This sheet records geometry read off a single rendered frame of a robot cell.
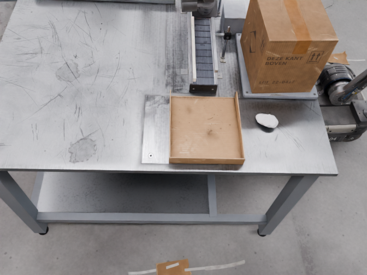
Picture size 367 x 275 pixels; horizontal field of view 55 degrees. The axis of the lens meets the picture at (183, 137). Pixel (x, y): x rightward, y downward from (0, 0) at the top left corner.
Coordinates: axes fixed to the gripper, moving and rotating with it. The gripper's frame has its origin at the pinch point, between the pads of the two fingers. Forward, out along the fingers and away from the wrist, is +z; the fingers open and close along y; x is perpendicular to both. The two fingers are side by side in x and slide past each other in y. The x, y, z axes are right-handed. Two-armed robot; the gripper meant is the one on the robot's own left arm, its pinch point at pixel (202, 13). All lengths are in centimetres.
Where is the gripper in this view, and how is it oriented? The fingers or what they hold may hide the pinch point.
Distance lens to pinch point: 158.9
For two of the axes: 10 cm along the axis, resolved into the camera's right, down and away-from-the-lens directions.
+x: -0.2, 9.9, 1.2
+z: -0.5, -1.2, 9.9
